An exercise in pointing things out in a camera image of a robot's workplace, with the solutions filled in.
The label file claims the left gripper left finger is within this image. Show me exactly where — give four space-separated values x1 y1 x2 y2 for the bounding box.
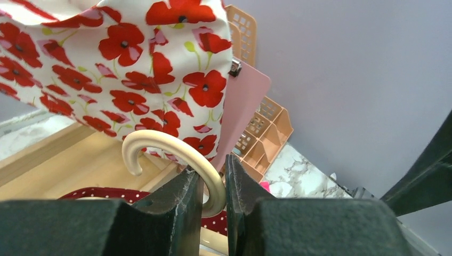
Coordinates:
1 171 203 255

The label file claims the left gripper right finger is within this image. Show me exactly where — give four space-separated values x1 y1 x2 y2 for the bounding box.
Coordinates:
225 154 411 255

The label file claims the cream plastic hanger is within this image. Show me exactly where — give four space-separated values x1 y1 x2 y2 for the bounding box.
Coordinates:
122 130 227 218

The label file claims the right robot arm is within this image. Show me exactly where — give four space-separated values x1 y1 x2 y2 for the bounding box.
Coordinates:
381 114 451 216

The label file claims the red poppy print skirt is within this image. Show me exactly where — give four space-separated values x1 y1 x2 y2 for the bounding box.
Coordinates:
1 1 233 160

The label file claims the peach plastic organizer basket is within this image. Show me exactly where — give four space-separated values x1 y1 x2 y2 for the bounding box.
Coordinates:
226 5 294 182

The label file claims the pink clipboard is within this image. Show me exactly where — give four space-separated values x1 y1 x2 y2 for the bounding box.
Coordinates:
211 57 271 172

